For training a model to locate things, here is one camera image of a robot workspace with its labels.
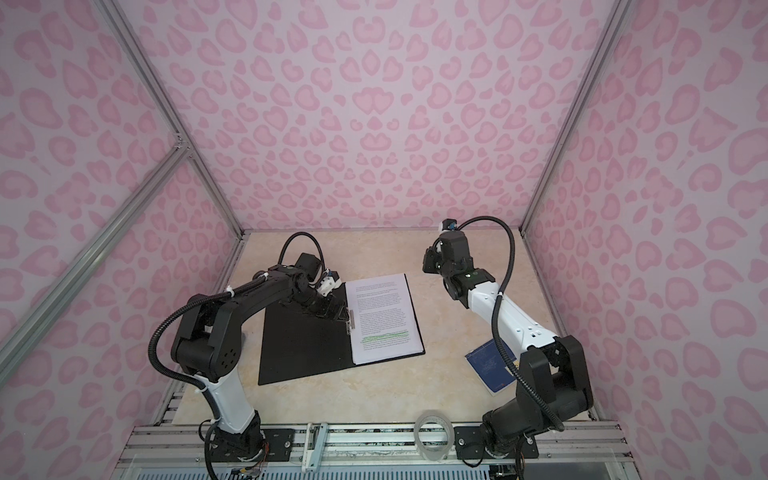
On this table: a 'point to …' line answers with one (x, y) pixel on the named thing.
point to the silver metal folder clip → (352, 318)
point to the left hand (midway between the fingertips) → (337, 311)
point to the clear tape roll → (438, 417)
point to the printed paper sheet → (384, 322)
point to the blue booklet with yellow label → (491, 367)
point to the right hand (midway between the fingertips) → (431, 248)
